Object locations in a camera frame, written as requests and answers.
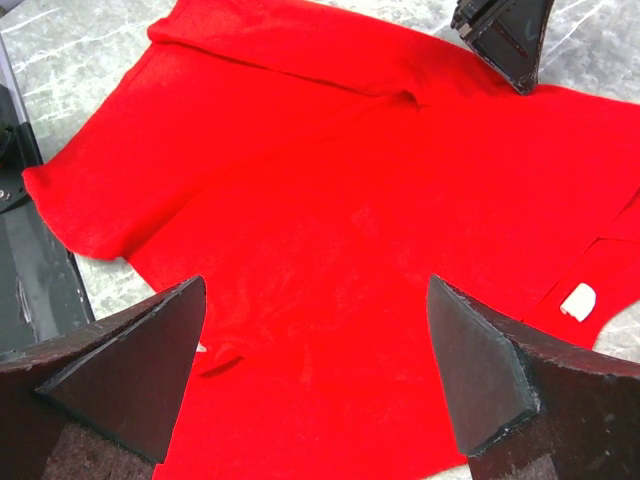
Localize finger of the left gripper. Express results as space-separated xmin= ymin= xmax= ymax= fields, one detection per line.
xmin=451 ymin=0 xmax=554 ymax=95

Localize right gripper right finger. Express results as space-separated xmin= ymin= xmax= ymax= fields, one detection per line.
xmin=427 ymin=275 xmax=639 ymax=479

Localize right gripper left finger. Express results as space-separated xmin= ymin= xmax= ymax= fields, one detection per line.
xmin=1 ymin=276 xmax=205 ymax=479

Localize red t-shirt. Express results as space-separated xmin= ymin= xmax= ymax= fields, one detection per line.
xmin=24 ymin=1 xmax=639 ymax=479

